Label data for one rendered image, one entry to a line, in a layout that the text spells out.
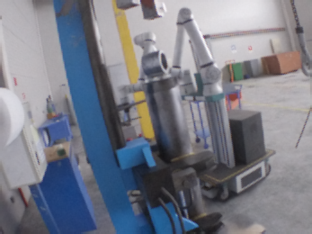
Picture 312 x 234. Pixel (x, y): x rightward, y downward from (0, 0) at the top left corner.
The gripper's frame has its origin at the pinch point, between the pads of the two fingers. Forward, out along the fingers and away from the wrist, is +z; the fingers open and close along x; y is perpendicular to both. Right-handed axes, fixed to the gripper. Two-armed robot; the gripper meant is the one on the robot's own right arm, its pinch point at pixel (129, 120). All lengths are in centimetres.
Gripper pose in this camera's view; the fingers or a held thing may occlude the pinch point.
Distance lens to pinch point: 259.2
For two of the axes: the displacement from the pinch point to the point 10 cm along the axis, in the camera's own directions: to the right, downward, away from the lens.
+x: -0.5, -1.7, 9.8
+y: 9.7, -2.4, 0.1
